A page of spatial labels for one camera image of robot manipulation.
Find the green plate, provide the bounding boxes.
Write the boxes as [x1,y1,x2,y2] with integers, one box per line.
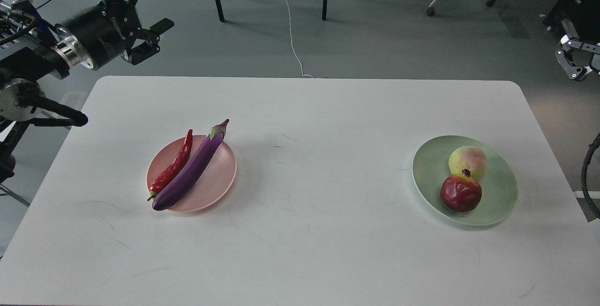
[412,135,518,228]

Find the red chili pepper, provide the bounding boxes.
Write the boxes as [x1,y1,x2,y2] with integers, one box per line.
[147,129,194,201]

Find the yellow green peach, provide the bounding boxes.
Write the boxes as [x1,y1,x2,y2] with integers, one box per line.
[448,146,488,181]

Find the black equipment box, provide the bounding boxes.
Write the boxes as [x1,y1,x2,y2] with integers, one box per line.
[542,0,600,43]

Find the red pomegranate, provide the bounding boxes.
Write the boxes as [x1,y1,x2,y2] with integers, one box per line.
[440,169,482,212]

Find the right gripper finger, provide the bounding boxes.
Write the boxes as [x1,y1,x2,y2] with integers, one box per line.
[554,19,600,82]

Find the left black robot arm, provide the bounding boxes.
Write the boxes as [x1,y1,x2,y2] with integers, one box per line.
[0,0,174,180]

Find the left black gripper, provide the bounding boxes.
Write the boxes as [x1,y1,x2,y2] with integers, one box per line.
[54,0,174,70]

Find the purple eggplant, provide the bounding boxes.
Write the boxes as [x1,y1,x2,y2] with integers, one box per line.
[152,119,230,211]

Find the pink plate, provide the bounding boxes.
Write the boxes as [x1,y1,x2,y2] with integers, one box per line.
[145,136,238,213]

